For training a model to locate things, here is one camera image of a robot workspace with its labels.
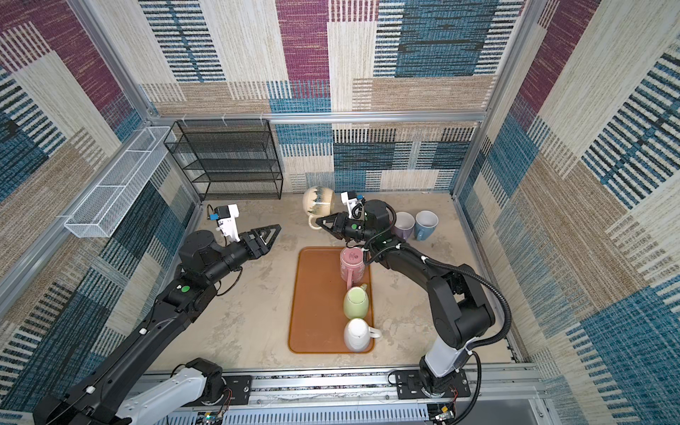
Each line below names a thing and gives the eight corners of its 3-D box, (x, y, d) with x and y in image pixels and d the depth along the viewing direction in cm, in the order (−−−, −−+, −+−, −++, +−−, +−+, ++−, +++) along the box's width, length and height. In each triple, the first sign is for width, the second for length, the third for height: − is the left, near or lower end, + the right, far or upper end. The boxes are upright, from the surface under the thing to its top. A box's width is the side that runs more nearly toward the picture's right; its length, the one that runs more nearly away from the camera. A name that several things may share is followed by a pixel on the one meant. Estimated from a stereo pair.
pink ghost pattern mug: (340, 292, 93) (340, 276, 84) (340, 264, 100) (340, 247, 91) (363, 292, 93) (365, 276, 84) (362, 264, 100) (364, 247, 91)
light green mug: (344, 319, 87) (343, 307, 79) (344, 296, 92) (343, 283, 84) (367, 319, 87) (369, 307, 79) (365, 296, 92) (367, 283, 84)
